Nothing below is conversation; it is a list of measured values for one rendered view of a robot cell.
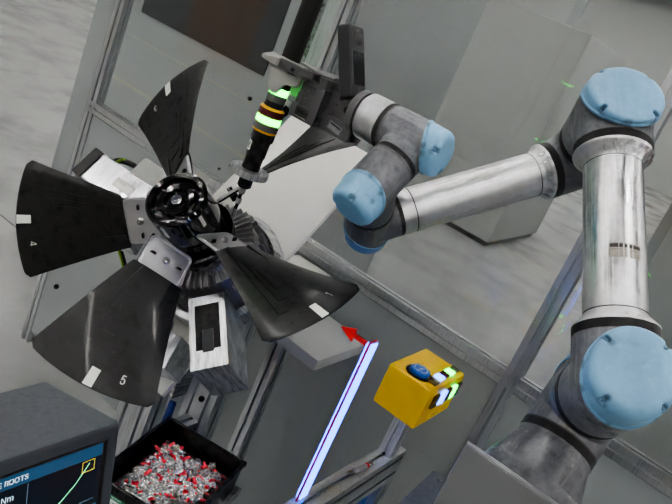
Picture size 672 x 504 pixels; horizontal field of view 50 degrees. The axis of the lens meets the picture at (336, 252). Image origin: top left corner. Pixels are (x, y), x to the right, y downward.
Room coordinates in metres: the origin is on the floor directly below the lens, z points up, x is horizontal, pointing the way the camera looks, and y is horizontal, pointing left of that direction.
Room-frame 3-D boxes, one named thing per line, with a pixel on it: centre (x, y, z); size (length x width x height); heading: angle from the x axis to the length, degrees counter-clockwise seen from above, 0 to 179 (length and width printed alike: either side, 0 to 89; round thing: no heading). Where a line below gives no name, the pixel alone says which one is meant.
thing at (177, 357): (1.25, 0.22, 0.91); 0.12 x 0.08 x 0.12; 152
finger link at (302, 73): (1.19, 0.16, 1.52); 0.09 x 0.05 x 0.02; 72
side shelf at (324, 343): (1.77, 0.04, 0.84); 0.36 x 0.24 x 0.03; 62
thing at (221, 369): (1.24, 0.14, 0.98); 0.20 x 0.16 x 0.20; 152
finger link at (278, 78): (1.21, 0.20, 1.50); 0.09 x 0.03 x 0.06; 72
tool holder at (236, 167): (1.24, 0.20, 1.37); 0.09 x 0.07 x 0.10; 7
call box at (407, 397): (1.32, -0.26, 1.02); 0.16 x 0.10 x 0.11; 152
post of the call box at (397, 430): (1.33, -0.26, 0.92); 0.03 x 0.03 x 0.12; 62
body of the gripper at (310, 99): (1.18, 0.10, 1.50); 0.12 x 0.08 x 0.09; 62
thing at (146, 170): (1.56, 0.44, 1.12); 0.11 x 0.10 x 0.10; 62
